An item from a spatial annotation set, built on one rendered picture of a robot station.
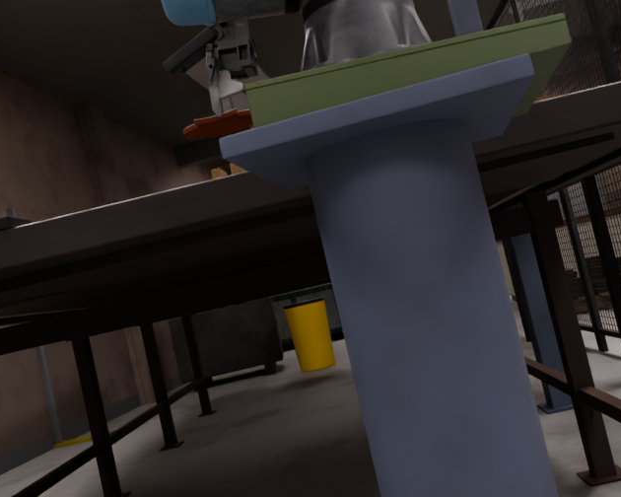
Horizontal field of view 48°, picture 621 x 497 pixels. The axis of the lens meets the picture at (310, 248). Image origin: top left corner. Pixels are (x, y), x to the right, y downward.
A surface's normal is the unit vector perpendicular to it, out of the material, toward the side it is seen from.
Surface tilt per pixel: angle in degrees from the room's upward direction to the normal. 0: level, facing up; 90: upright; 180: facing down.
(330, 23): 70
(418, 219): 90
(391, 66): 90
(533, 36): 90
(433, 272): 90
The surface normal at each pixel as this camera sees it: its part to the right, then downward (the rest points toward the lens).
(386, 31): 0.11, -0.40
